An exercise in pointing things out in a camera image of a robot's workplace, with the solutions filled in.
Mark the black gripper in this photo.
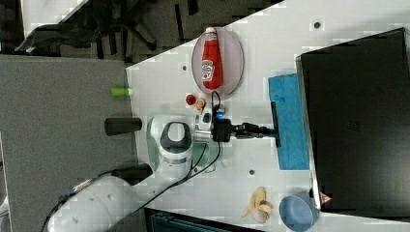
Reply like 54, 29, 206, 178
212, 119, 275, 142

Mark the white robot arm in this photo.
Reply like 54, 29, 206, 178
46, 107, 279, 232

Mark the small red toy fruit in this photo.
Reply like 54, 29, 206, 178
186, 95, 196, 105

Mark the red plush ketchup bottle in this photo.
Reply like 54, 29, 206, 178
201, 27, 223, 90

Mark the grey round plate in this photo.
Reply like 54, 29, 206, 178
191, 27, 244, 97

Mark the peeled toy banana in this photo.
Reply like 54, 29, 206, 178
242, 187, 273, 223

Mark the blue plastic cup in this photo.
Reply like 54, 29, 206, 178
278, 192, 319, 232

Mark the green cylinder object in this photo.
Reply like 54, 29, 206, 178
110, 88, 133, 97

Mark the black office chair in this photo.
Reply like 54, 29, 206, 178
15, 0, 158, 54

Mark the blue metal table frame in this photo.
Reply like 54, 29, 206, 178
144, 208, 262, 232

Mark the black cylinder post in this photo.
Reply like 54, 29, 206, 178
104, 118, 142, 136

